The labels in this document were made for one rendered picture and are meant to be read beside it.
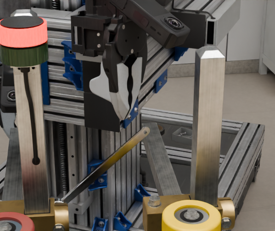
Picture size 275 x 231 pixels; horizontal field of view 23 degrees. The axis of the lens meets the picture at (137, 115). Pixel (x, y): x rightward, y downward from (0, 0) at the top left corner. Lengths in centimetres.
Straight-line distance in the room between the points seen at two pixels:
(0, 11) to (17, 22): 35
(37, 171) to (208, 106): 26
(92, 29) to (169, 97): 270
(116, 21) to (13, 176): 34
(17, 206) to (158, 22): 35
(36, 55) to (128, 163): 131
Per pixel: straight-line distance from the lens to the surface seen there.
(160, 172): 112
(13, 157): 117
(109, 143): 193
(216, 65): 92
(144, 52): 97
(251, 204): 269
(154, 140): 123
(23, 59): 82
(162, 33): 88
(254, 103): 360
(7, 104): 116
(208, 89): 93
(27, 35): 82
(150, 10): 90
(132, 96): 96
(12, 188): 108
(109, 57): 91
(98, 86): 96
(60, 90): 168
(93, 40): 94
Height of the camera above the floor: 140
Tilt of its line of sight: 24 degrees down
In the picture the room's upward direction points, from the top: straight up
